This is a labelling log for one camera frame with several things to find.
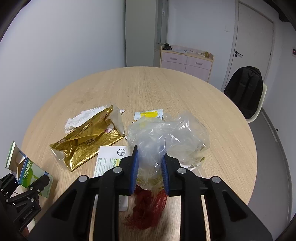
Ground white green medicine box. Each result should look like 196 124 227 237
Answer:
93 146 132 212

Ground red mesh net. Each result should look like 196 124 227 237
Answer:
125 185 168 230

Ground white tissue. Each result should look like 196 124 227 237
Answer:
64 106 107 133

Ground gold foil bag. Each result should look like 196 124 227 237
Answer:
50 105 125 172

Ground clear plastic bag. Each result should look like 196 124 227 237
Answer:
126 111 210 190

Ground round wooden table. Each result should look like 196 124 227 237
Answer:
20 66 258 241

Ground yellow silver snack wrapper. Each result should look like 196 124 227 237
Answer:
132 109 164 123

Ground black backpack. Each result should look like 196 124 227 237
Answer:
224 66 263 119

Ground white chair wooden legs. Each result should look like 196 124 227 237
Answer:
246 83 267 123

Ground white door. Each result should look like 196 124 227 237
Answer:
227 2 274 80

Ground tall grey cabinet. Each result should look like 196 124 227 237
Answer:
125 0 169 67

